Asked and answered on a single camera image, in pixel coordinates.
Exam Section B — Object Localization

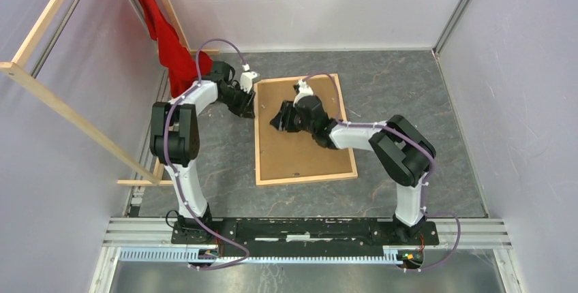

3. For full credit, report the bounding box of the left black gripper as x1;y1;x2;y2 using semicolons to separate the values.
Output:
218;84;257;121

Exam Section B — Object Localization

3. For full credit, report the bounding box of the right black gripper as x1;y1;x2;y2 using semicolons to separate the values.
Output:
269;100;315;134

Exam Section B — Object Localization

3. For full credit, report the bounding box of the brown hardboard backing board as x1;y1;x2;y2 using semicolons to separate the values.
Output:
257;77;354;181

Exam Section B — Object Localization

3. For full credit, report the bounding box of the light wooden picture frame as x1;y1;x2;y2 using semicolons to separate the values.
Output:
252;73;359;187

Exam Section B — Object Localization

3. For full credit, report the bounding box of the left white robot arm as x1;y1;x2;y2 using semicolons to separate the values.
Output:
149;61;260;244

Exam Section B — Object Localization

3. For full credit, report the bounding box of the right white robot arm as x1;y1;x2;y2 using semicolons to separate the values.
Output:
270;95;436;244

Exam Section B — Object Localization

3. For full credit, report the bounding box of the red cloth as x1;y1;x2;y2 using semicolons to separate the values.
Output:
139;0;213;97

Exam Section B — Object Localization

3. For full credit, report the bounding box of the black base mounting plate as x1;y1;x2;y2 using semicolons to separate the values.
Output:
165;217;440;258

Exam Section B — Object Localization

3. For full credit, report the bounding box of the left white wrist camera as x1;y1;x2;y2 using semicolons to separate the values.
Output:
239;63;261;93

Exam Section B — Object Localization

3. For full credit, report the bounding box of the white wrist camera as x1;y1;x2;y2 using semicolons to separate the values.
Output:
239;63;261;93
293;80;314;105

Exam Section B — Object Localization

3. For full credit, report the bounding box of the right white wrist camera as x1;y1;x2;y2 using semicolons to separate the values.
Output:
293;80;314;105

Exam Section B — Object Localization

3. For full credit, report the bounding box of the white slotted cable duct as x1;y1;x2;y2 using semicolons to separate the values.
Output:
119;247;402;265

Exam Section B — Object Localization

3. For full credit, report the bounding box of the large wooden rack frame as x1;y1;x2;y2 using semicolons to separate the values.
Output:
0;0;222;188

